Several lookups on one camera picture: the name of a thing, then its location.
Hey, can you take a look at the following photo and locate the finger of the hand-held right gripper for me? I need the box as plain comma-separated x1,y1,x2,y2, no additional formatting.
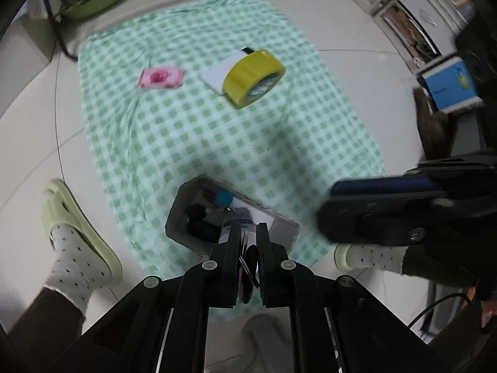
330,176,447,200
317,196,437,246

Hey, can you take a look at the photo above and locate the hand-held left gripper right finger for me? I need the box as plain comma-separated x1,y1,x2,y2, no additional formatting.
256,223,447,373

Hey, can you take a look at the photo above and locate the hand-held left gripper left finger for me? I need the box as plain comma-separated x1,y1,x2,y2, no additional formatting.
50,223,242,373

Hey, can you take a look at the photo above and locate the black key fob with ring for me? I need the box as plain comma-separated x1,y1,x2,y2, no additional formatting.
238,233,261,304

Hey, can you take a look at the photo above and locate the cardboard box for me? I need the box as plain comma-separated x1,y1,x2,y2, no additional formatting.
165,174,301,259

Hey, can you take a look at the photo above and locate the grey white small item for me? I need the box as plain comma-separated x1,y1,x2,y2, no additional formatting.
219,208,257,243

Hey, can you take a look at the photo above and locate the dotted white sock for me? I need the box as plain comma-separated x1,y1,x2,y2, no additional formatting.
45,223,112,313
345,244,408,275

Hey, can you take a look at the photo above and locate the black boxy item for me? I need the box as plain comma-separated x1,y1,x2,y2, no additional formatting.
186,204,222,243

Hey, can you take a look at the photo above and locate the dark trouser leg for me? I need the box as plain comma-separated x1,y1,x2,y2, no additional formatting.
7,288,85,360
401,241,497,302

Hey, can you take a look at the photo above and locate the brown furry thing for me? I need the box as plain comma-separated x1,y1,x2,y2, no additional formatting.
412,87,458,161

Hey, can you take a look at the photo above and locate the blue and white box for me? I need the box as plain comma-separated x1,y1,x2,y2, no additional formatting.
417,55,484,114

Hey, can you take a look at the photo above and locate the green checked cloth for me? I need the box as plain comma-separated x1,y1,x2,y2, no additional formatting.
78,0,387,276

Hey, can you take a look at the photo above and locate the yellow tape roll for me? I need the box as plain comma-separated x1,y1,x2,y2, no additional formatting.
222,49,287,110

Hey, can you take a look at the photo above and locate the white shelf unit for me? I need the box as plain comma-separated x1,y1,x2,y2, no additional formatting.
349,0,479,75

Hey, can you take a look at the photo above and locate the white flat card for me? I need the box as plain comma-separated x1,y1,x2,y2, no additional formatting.
200,48,253,96

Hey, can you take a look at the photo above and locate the pink rose card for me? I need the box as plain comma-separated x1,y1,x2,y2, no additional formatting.
138,67,184,90

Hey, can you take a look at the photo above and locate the black cable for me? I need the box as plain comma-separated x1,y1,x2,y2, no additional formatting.
408,293,477,332

